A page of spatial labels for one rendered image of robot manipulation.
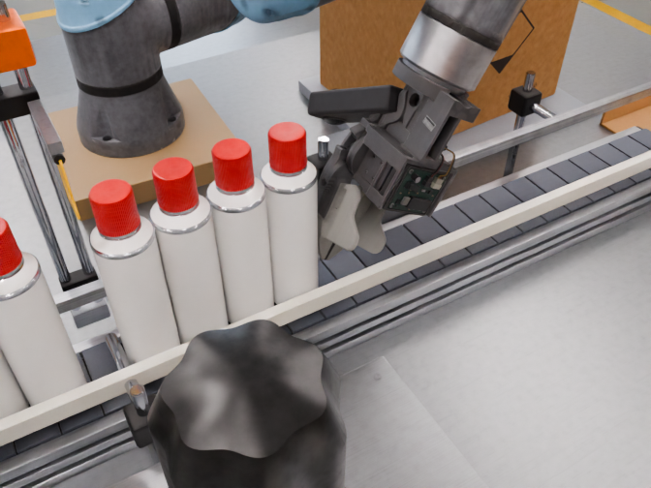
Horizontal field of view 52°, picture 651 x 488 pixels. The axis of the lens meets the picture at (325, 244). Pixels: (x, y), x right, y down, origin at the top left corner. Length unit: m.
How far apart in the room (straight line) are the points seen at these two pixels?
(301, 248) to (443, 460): 0.23
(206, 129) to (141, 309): 0.47
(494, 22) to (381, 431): 0.36
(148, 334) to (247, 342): 0.33
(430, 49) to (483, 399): 0.35
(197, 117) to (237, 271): 0.45
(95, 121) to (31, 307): 0.45
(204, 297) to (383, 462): 0.21
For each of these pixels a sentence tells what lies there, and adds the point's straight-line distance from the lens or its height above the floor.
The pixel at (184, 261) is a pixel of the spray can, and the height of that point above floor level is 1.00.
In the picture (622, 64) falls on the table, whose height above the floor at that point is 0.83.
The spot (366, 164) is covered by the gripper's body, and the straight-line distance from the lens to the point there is 0.62.
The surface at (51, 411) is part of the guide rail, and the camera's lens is 0.63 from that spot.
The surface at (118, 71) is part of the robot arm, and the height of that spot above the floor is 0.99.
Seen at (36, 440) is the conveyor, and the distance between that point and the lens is 0.66.
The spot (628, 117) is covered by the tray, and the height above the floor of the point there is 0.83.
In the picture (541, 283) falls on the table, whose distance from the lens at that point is 0.83.
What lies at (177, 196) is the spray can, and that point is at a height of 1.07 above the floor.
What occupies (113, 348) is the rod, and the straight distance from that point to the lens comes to 0.65.
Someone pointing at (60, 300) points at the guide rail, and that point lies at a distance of 0.64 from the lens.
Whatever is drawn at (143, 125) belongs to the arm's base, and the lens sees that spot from 0.95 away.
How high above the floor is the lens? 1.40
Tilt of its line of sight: 42 degrees down
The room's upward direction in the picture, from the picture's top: straight up
